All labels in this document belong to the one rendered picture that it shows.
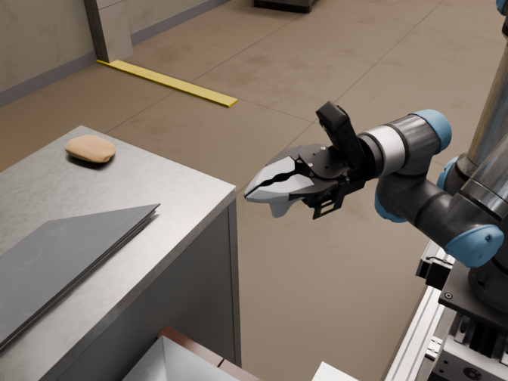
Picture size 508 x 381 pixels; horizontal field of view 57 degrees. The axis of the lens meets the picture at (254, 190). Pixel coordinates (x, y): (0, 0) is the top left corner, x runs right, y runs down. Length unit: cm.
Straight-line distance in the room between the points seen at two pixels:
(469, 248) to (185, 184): 78
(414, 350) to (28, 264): 143
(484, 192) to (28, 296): 87
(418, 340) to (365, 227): 90
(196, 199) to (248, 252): 132
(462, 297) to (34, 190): 109
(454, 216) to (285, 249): 183
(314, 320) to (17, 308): 149
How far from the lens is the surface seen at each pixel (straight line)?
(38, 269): 112
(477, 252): 75
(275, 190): 61
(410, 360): 196
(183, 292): 125
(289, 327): 223
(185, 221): 117
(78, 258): 111
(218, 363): 118
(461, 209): 76
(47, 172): 143
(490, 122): 98
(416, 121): 76
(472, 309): 110
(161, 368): 115
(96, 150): 141
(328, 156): 67
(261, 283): 237
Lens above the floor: 185
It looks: 40 degrees down
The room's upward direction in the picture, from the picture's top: straight up
